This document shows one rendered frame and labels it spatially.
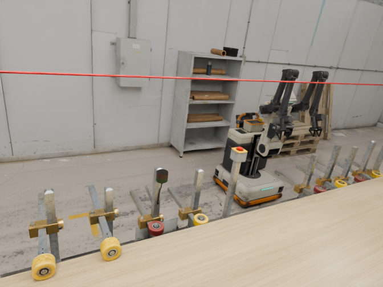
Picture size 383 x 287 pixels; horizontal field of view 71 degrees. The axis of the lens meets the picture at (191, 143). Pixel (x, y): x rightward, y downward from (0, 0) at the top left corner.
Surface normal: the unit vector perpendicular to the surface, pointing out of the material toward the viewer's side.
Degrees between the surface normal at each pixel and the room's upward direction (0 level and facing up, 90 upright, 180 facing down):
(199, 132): 90
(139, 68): 90
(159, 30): 90
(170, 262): 0
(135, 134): 90
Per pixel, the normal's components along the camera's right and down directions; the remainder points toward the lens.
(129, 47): 0.47, 0.40
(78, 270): 0.12, -0.91
